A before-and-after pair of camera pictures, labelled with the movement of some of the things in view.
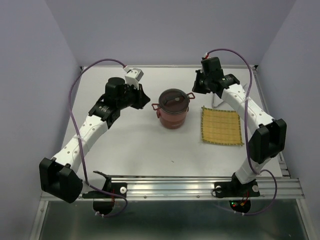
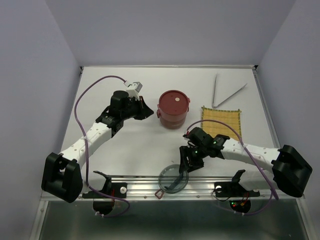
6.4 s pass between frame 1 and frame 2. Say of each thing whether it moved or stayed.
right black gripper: moved
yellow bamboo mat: stayed
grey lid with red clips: moved
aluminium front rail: stayed
